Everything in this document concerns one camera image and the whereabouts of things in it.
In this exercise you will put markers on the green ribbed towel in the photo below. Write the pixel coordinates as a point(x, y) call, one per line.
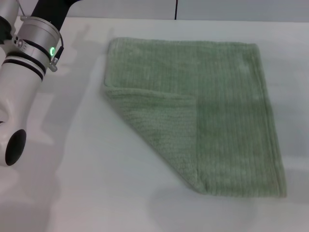
point(217, 96)

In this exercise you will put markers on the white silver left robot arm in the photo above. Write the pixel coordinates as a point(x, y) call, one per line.
point(19, 84)

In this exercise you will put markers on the left wrist camera housing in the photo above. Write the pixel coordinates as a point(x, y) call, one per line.
point(6, 9)

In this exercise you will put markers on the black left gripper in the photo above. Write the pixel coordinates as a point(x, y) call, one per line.
point(51, 10)

